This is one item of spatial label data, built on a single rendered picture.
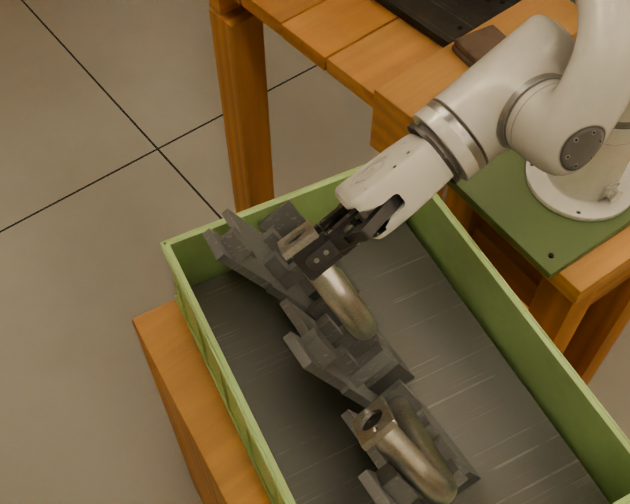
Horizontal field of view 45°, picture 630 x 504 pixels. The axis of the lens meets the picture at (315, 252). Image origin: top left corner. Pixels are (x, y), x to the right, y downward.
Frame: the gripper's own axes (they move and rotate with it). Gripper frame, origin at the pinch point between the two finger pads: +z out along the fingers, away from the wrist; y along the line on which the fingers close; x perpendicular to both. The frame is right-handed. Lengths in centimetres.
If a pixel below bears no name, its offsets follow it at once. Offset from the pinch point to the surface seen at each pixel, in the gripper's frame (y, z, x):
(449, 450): -11.8, 4.3, 34.6
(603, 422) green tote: -9.9, -12.9, 44.0
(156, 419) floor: -112, 67, 38
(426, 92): -66, -30, 8
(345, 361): -13.5, 6.9, 16.9
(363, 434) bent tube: 8.4, 7.3, 14.6
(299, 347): -3.2, 8.2, 7.9
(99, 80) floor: -215, 33, -42
